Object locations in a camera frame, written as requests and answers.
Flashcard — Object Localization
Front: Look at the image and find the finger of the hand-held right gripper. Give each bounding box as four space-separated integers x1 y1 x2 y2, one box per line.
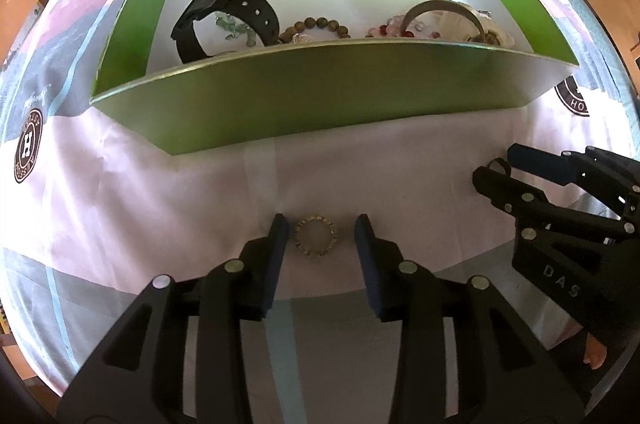
471 167 631 335
507 143 640 225

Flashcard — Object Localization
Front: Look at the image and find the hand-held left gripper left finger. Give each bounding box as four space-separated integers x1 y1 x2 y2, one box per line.
55 213 292 424

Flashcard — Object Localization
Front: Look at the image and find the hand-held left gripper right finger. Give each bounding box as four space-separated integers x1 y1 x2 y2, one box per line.
353 213 586 424

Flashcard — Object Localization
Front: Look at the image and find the gem studded ring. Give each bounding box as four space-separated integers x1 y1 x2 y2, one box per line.
290 215 341 259

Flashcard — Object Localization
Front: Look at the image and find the green cardboard box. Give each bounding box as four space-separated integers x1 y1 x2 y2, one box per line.
90 0 581 156

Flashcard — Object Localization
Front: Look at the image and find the metal bangle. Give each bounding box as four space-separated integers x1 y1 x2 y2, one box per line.
402 2 487 42

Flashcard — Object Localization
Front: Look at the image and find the pink bead bracelet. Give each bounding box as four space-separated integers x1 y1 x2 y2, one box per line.
366 15 406 39

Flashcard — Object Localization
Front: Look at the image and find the red orange bead bracelet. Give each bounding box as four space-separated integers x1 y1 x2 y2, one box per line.
377 24 441 40

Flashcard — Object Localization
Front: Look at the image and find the green stone bracelet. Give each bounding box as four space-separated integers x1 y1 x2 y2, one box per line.
215 15 261 48

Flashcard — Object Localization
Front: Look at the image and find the brown bead bracelet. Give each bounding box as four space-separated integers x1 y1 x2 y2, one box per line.
277 17 353 45

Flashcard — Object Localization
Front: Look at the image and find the person's right hand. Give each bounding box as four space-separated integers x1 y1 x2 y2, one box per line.
582 335 608 370

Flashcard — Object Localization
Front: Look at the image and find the patchwork printed bed sheet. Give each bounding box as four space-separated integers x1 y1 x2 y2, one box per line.
0 0 640 405

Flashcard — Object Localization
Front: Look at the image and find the black wrist watch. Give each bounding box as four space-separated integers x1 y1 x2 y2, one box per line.
171 0 281 64

